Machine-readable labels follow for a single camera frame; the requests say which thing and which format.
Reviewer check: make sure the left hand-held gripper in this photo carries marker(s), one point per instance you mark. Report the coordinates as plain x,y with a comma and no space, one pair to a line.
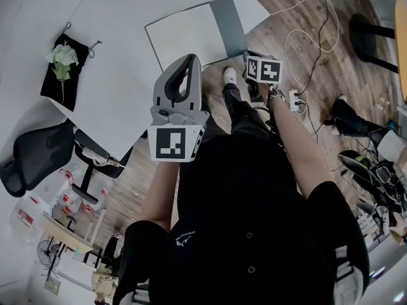
168,143

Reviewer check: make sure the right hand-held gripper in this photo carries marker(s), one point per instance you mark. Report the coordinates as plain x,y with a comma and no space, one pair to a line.
270,70

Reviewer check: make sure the grey notebook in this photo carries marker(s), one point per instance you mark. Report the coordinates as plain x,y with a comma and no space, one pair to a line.
187,33

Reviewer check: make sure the person's right forearm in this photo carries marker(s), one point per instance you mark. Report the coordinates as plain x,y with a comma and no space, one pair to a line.
295,145

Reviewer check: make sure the person's left forearm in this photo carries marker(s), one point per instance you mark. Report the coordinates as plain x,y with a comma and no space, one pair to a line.
159,195

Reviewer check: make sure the silver wristwatch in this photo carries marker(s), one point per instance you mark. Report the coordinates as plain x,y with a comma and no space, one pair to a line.
277,98

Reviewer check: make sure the white power strip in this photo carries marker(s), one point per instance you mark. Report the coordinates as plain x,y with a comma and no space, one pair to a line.
294,102

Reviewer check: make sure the person's right shoe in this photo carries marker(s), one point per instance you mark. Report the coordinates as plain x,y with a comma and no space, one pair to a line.
229,75

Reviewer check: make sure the person's right leg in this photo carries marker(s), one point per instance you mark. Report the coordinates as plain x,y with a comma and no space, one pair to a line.
245,113

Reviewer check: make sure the black round stool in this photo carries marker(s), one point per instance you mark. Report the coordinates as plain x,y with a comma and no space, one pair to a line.
362,33

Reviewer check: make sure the beige knotted cloth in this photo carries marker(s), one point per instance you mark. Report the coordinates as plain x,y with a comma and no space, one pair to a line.
98,159

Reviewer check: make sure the white artificial flower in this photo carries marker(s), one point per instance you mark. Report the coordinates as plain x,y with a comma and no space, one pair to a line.
63,56

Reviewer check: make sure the round wooden table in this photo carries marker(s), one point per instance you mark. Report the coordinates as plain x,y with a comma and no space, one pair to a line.
401,43

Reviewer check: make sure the black and green bag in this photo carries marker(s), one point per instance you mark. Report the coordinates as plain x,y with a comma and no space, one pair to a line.
365,167

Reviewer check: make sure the person's black shirt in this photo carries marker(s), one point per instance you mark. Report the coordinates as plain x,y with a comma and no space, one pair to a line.
241,218

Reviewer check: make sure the black mesh office chair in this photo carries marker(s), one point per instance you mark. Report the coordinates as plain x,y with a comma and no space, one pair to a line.
41,151

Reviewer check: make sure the white cardboard box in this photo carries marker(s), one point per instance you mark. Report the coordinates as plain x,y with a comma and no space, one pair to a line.
46,199

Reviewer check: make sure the light wooden side table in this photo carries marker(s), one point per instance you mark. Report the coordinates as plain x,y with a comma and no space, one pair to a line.
63,237

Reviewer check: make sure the black standing fan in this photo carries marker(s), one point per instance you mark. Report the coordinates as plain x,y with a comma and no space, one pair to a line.
47,253

